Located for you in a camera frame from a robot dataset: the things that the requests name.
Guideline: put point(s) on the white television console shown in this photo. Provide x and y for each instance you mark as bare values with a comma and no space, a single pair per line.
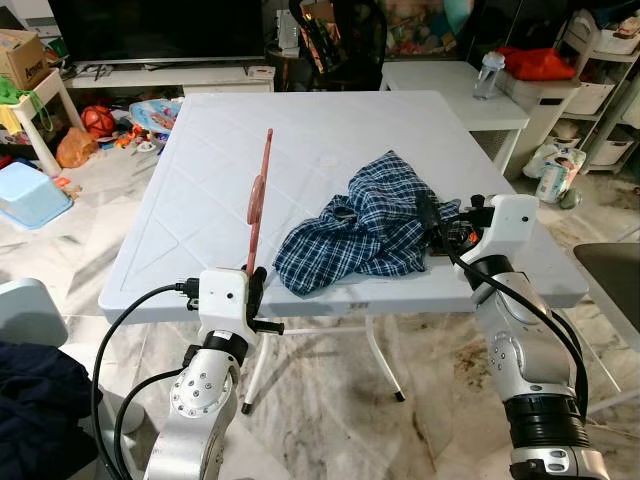
170,78

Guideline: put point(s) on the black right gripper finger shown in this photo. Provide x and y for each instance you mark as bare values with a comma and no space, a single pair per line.
429,222

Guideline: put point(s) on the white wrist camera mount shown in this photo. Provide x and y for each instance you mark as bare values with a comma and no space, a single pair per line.
512,225
222,300

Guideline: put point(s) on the brown cardboard box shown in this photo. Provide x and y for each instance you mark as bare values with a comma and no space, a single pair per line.
22,60

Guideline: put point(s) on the orange plastic bag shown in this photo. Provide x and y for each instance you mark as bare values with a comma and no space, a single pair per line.
76,150

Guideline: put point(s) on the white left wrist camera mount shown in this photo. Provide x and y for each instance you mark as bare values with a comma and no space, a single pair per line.
222,300

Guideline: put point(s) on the pale grey seat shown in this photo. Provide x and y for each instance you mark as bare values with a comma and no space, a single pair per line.
28,310

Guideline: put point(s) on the white low side table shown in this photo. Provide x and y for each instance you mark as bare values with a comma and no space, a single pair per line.
440,95

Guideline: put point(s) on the black flat television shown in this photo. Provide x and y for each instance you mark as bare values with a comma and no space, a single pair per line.
150,30

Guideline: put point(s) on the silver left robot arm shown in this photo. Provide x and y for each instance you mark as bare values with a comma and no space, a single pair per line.
200,400

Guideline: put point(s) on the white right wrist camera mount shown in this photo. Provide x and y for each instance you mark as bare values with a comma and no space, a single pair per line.
512,225

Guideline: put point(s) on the black mesh chair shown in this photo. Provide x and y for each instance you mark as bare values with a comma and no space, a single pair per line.
345,50

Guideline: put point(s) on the red toy ball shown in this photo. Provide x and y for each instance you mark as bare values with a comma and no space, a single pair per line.
97,121

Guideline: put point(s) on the white plastic folding table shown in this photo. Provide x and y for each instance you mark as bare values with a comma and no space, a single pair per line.
300,130

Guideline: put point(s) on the dark navy garment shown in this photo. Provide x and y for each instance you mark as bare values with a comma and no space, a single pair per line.
40,410

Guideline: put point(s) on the white storage shelf unit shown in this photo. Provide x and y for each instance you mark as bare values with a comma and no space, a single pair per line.
590,95

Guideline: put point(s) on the light blue plastic basin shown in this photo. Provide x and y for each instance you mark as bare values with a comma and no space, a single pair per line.
30,195

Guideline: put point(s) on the pink plastic clothes hanger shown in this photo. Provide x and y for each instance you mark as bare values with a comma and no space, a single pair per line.
254,240

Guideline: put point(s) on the grey chair with dark seat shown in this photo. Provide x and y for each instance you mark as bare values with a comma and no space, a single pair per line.
612,275

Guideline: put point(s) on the colourful round toy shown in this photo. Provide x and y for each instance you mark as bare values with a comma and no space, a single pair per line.
155,115

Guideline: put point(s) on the clear plastic water bottle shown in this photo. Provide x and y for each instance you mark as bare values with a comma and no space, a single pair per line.
488,78

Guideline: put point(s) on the white wooden stand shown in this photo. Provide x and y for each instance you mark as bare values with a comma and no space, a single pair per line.
45,110

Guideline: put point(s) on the white bag with packages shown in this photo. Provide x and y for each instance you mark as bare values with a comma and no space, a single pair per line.
555,175

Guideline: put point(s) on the blue plaid shirt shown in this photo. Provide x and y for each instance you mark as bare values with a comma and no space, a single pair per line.
360,230

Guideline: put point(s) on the red cloth bag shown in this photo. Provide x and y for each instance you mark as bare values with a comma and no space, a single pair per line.
540,64

